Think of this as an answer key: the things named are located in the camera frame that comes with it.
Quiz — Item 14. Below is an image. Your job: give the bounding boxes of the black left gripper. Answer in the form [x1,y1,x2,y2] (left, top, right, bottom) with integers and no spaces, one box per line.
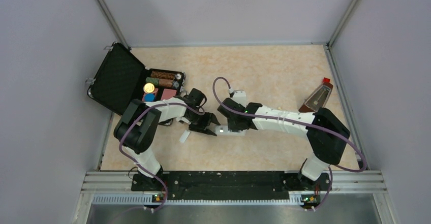
[186,110,220,136]

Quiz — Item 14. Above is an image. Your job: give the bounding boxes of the white remote control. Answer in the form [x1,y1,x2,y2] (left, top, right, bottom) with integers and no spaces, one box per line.
[214,125,247,136]

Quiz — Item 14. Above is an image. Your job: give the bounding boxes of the white battery cover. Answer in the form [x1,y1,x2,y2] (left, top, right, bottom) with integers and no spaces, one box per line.
[179,130,191,143]

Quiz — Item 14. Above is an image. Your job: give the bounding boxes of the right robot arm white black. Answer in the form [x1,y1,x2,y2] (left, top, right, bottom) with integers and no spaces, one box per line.
[218,98,350,189]

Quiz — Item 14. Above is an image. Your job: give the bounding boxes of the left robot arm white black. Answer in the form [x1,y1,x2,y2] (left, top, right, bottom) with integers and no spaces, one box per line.
[113,88,220,190]

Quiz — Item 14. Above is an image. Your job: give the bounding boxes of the red card deck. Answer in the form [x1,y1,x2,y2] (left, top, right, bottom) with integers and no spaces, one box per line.
[160,88,177,100]

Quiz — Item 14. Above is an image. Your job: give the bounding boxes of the blue dealer chip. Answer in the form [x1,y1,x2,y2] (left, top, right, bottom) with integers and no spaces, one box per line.
[143,93,155,102]

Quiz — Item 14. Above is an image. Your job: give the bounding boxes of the yellow big blind chip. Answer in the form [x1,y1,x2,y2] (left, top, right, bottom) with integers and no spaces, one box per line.
[143,83,156,93]

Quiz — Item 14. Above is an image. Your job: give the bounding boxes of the brown poker chip stack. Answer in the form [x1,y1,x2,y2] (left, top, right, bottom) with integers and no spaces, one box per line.
[150,70,177,80]

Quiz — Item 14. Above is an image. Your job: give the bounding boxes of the brown wooden metronome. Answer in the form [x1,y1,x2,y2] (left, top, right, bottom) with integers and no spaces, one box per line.
[298,77,333,113]

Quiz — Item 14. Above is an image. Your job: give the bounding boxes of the black poker chip case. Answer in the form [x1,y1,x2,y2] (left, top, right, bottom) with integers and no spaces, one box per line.
[87,42,186,115]

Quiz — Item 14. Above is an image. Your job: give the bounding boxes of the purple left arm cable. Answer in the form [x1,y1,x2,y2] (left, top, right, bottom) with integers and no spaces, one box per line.
[117,102,207,213]

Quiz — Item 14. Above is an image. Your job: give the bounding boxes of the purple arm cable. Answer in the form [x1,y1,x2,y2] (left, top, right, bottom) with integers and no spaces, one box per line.
[212,77,367,213]
[117,102,207,213]

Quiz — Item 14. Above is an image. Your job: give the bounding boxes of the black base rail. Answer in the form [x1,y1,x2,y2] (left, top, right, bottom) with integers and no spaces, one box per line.
[131,171,330,201]

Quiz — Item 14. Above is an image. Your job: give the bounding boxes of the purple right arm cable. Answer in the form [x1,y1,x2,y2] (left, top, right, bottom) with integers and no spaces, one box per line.
[212,77,367,213]

